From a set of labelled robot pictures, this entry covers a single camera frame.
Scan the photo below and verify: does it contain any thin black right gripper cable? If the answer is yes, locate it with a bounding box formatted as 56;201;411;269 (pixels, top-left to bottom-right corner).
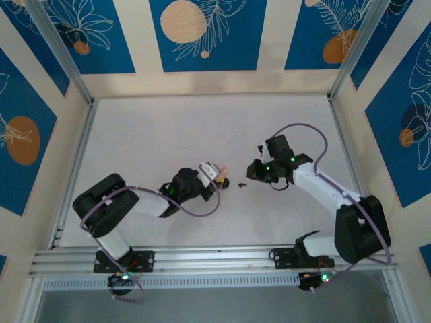
268;177;291;193

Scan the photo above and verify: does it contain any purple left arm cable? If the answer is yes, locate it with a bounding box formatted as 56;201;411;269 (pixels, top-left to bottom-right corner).
79;176;222;303

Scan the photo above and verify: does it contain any aluminium side rail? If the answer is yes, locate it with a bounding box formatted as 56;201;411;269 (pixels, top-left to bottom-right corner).
328;96;395;252
48;99;99;250

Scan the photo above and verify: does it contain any aluminium table edge rail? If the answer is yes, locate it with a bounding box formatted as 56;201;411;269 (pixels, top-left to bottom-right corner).
28;244;401;279

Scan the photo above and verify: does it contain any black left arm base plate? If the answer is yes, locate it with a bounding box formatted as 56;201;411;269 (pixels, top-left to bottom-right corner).
93;249;156;273

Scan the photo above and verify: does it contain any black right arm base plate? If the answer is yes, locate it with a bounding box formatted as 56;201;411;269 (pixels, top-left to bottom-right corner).
271;247;337;270

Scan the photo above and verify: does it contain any grey slotted cable duct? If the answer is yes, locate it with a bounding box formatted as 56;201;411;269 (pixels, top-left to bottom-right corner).
42;272;302;292

